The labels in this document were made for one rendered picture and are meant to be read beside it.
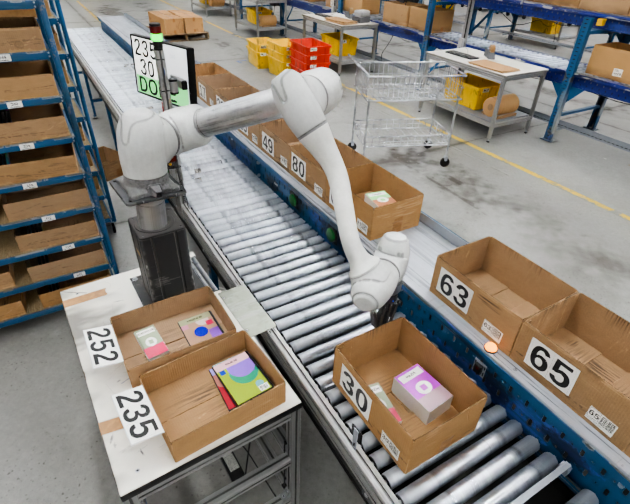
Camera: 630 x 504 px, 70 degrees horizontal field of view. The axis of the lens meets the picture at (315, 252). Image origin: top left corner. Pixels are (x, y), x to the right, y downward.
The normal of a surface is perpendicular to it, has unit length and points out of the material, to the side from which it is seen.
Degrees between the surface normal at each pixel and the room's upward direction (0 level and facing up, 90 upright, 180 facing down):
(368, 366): 0
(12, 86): 91
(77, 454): 0
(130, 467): 0
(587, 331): 89
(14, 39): 91
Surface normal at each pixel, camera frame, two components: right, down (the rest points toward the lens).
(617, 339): -0.86, 0.26
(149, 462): 0.03, -0.82
